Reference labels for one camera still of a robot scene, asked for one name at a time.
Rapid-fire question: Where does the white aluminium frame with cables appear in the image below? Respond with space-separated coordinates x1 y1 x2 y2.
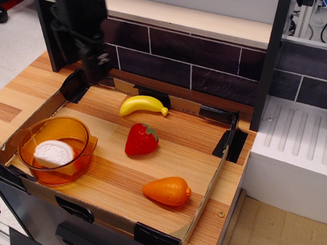
285 0 327 49

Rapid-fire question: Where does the yellow toy banana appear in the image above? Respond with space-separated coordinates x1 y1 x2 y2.
120 95 169 116

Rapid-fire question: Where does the dark brick backsplash shelf unit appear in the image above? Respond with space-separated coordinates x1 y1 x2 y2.
35 0 289 131

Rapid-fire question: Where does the white and orange toy sushi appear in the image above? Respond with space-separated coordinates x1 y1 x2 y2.
33 140 81 176

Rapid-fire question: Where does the red toy strawberry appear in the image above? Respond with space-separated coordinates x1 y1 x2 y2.
125 123 159 155

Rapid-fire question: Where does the orange toy carrot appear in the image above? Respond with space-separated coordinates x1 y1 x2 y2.
142 177 192 206

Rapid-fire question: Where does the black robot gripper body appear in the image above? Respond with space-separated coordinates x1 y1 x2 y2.
49 0 111 67

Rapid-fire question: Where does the white ridged sink drainboard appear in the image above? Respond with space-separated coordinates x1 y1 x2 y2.
243 97 327 224

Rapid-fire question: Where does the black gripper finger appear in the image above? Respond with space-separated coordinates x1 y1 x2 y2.
79 42 110 85

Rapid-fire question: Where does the black caster wheel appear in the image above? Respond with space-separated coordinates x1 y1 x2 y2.
0 5 8 23

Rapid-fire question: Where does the orange transparent plastic pot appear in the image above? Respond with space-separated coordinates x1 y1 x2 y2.
12 116 98 185

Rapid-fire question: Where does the cardboard fence with black tape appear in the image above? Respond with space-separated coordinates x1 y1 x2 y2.
0 66 256 245

